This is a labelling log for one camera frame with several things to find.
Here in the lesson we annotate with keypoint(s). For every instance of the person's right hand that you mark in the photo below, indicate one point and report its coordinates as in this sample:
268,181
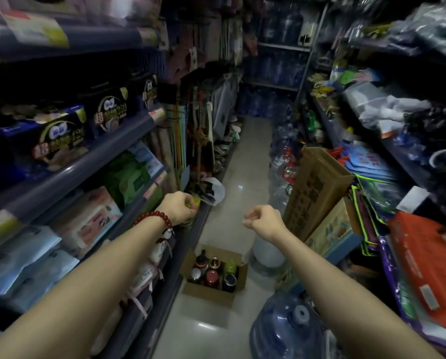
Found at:
266,220

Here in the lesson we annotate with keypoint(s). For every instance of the person's left hand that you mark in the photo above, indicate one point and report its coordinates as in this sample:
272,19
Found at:
176,207

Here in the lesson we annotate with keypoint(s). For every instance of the person's right fingers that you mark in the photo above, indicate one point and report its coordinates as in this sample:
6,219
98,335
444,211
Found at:
250,218

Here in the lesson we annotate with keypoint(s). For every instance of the person's left fingers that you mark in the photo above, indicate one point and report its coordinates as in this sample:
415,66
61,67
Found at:
192,211

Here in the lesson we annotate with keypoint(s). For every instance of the green capped bottle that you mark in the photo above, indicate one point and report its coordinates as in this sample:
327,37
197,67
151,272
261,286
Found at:
196,200

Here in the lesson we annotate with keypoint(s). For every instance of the person's left forearm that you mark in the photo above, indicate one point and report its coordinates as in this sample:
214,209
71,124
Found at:
77,295

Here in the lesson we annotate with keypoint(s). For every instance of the person's right forearm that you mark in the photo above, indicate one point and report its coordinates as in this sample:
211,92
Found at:
339,306

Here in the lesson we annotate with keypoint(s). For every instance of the white plastic bag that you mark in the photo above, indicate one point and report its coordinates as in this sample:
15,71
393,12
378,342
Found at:
216,190

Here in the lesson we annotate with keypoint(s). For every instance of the white plastic bucket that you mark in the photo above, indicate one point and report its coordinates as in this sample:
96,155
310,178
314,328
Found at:
268,254

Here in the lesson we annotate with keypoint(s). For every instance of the row of blue water jugs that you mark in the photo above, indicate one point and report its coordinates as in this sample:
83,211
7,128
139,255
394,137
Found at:
281,183

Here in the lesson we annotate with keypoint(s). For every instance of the tall brown cardboard carton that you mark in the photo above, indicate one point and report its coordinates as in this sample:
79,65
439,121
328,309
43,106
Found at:
312,194

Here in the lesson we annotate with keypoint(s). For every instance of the cluster of assorted bottles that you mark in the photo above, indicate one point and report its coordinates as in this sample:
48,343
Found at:
211,278

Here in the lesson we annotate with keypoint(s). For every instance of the light blue wipes packet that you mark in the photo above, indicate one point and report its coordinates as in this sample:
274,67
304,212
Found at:
146,156

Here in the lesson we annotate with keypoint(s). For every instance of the green wet wipes packet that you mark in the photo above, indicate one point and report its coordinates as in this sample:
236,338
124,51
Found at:
127,179

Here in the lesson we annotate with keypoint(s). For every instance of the row of slippers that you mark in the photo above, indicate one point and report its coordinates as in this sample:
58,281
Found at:
225,145

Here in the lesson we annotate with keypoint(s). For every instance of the bundle of brooms and mops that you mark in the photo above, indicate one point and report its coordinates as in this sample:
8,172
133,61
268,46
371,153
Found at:
193,134

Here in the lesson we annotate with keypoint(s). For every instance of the open small cardboard box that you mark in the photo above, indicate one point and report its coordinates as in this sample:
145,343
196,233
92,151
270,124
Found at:
208,295

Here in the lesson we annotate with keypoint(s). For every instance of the colourful printed carton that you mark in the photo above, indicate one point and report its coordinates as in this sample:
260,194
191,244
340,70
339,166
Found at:
335,231

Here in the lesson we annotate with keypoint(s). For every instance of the pink white tissue pack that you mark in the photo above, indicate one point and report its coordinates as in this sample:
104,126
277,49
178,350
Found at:
88,220

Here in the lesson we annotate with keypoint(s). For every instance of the blue metal shelf unit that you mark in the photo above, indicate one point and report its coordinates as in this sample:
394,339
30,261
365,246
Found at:
96,156

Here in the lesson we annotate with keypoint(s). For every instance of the large blue water jug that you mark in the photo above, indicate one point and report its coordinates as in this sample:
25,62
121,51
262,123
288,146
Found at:
279,329

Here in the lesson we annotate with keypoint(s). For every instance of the stack of green-edged bags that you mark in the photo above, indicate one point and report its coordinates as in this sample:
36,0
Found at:
372,205

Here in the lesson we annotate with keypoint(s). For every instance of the small dark pad packet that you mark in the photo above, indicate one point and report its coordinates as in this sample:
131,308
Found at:
148,91

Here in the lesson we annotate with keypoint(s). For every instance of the stack of blue tote bags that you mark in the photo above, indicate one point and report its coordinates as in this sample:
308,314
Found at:
365,162

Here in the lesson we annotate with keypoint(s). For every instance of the medium dark pad packet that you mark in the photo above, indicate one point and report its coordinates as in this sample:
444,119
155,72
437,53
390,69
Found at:
109,112

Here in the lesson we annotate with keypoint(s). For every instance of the stacks of bottled water packs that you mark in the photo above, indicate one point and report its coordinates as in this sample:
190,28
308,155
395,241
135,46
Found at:
279,67

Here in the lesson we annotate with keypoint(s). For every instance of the large dark pad packet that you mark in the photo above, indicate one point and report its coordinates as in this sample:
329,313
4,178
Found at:
54,140

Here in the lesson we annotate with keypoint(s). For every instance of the pale blue soft pack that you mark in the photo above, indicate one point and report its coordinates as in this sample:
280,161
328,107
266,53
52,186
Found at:
17,257
47,276

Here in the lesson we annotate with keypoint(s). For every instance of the grey metal shelf unit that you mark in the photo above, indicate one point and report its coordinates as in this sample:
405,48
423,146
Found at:
395,150

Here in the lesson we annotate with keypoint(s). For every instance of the pile of white plastic bags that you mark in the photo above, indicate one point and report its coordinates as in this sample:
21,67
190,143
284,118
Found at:
383,106

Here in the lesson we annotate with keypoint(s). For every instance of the white metal shelf rack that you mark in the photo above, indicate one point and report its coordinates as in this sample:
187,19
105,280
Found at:
282,46

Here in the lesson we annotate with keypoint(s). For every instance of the orange plastic package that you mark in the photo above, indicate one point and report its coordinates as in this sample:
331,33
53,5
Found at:
428,265

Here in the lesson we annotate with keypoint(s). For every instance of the pile of dark packed clothing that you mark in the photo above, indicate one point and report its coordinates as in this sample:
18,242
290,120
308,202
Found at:
436,134

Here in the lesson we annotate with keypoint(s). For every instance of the pile of grey wrapped packs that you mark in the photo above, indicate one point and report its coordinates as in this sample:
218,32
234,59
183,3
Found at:
428,22

